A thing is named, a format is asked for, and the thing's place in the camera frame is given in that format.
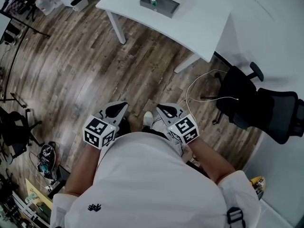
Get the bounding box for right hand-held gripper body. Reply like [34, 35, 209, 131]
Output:
[166, 108, 199, 145]

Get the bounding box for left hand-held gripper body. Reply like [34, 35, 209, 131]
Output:
[82, 109, 119, 150]

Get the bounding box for grey metal box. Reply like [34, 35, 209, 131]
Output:
[139, 0, 189, 19]

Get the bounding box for person's right forearm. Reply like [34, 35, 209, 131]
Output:
[189, 138, 236, 184]

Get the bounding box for person's left forearm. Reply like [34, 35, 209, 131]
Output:
[64, 143, 101, 197]

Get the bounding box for beige cardboard piece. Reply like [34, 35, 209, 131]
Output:
[25, 178, 54, 224]

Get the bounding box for person's black trousers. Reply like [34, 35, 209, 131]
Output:
[115, 117, 172, 142]

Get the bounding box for person's right white shoe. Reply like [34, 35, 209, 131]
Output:
[143, 111, 154, 128]

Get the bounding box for black white headset device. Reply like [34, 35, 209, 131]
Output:
[37, 143, 58, 176]

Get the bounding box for black flat case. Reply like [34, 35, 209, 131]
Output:
[47, 164, 71, 200]

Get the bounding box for person's white shirt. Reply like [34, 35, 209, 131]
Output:
[49, 131, 262, 228]

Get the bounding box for white table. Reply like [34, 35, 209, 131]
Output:
[95, 0, 232, 74]

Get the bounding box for black swivel chair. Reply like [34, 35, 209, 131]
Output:
[0, 107, 43, 164]

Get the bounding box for black mesh office chair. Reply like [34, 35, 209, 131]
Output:
[200, 62, 304, 145]

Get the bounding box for yellow device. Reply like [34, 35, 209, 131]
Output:
[250, 176, 267, 195]

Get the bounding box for white trash bin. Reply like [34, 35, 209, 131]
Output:
[70, 0, 89, 12]

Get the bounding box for white cable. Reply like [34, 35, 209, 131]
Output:
[184, 69, 239, 119]

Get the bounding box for grey backpack strap with buckle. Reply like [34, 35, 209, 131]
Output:
[226, 207, 247, 228]

